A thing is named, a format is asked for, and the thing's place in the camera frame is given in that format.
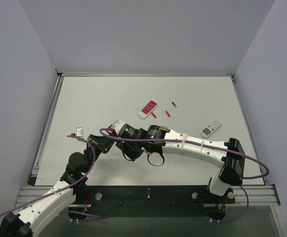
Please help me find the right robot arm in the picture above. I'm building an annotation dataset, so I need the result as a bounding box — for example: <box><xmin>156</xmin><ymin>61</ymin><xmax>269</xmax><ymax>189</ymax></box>
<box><xmin>111</xmin><ymin>120</ymin><xmax>245</xmax><ymax>197</ymax></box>

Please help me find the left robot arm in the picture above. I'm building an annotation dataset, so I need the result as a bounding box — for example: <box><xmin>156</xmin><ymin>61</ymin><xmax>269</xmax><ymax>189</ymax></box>
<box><xmin>0</xmin><ymin>135</ymin><xmax>114</xmax><ymax>237</ymax></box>

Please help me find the red and white remote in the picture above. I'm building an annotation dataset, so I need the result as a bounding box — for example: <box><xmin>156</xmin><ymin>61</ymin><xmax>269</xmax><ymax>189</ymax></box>
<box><xmin>137</xmin><ymin>100</ymin><xmax>158</xmax><ymax>119</ymax></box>

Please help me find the white remote control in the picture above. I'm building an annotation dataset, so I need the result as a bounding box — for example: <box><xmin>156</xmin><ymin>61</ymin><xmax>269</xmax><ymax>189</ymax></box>
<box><xmin>200</xmin><ymin>120</ymin><xmax>222</xmax><ymax>138</ymax></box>

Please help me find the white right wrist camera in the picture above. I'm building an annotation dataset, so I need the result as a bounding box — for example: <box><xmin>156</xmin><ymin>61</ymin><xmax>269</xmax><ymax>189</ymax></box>
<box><xmin>110</xmin><ymin>120</ymin><xmax>126</xmax><ymax>134</ymax></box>

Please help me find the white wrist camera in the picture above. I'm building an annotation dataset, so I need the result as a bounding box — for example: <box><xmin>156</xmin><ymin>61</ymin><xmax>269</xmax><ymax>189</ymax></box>
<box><xmin>110</xmin><ymin>120</ymin><xmax>126</xmax><ymax>134</ymax></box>
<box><xmin>76</xmin><ymin>127</ymin><xmax>83</xmax><ymax>137</ymax></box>

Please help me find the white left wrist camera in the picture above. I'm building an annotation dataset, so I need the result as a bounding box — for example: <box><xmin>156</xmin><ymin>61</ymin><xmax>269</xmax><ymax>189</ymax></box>
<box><xmin>76</xmin><ymin>127</ymin><xmax>83</xmax><ymax>137</ymax></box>

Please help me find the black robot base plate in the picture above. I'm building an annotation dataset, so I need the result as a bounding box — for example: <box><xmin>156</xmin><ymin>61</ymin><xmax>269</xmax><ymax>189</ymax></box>
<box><xmin>68</xmin><ymin>185</ymin><xmax>235</xmax><ymax>221</ymax></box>

